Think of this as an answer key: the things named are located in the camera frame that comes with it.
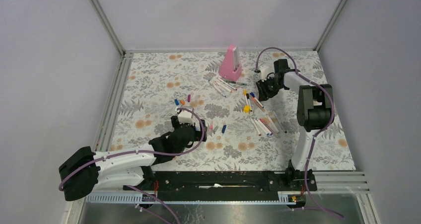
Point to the pink metronome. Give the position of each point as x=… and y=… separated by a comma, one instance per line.
x=231, y=67

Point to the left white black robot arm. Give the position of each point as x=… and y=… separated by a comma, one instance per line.
x=87, y=170

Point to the orange brown marker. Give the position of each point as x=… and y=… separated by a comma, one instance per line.
x=258, y=104

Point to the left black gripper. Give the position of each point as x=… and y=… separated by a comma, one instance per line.
x=197, y=136

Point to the purple capped white marker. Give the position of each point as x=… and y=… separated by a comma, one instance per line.
x=266, y=129

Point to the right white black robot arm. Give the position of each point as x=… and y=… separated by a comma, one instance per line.
x=315, y=111

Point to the grey white marker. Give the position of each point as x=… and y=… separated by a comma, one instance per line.
x=272, y=123

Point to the dark blue capped marker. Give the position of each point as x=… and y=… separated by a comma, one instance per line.
x=279, y=122

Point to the magenta capped white marker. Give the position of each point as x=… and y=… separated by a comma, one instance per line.
x=231, y=87

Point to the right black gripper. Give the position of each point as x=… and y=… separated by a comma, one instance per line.
x=263, y=94

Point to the red brown capped marker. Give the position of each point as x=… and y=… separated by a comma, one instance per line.
x=255, y=126

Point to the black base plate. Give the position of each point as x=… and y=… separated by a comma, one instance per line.
x=214, y=186

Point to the yellow cube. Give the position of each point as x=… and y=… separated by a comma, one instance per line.
x=247, y=109

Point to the pink translucent marker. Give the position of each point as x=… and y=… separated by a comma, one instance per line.
x=268, y=127

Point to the dark green marker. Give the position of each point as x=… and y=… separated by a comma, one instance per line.
x=237, y=83

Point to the blue capped white marker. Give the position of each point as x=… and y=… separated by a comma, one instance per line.
x=217, y=88

